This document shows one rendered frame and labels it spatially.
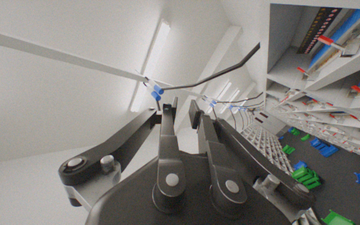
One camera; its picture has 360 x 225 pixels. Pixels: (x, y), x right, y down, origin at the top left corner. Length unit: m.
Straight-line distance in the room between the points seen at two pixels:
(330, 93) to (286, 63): 0.28
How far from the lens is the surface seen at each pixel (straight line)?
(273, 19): 0.52
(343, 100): 1.00
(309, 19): 0.83
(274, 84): 1.68
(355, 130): 1.77
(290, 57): 1.02
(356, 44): 0.56
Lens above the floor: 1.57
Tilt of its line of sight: 31 degrees up
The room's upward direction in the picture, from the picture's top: 46 degrees counter-clockwise
